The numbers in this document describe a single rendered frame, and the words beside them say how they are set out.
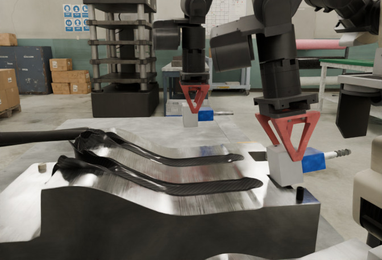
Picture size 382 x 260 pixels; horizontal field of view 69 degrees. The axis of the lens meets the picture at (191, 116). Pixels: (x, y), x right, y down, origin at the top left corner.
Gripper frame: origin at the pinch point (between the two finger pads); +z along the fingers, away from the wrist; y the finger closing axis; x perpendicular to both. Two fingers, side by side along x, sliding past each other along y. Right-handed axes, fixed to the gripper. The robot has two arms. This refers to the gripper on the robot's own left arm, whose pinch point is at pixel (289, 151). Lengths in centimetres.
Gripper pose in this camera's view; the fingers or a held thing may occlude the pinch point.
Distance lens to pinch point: 48.0
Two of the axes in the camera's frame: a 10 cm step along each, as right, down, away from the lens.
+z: 1.6, 9.8, 1.2
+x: 9.8, -1.7, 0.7
